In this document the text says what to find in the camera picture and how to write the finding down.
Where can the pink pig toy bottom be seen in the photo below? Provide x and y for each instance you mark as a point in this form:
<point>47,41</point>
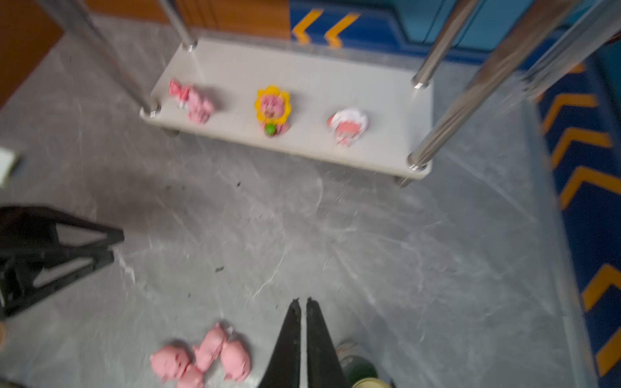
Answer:
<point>192,378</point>

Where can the pink yellow figure toy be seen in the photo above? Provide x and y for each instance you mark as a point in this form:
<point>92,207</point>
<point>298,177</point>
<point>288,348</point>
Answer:
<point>273,108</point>

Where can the pink white round character toy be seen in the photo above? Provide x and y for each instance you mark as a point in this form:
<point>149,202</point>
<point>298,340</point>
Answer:
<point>347,125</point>

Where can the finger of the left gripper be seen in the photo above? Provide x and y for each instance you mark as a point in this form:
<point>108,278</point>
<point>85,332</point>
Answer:
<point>30,239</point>
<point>20,268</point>

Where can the white two-tier shelf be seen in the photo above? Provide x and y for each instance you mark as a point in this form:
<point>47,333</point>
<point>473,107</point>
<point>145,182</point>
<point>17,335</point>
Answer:
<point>231,74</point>

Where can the pink bow character toy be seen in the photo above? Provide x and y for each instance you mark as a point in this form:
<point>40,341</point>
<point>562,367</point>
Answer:
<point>195,102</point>

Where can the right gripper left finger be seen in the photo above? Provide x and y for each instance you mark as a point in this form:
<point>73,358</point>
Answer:
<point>283,370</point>

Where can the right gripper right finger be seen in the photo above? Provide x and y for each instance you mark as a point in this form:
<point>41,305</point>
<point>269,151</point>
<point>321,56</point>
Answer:
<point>323,367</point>

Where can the pink pig toy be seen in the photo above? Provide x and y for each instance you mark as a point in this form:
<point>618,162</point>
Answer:
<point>210,348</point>
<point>236,361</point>
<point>192,378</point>
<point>170,363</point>

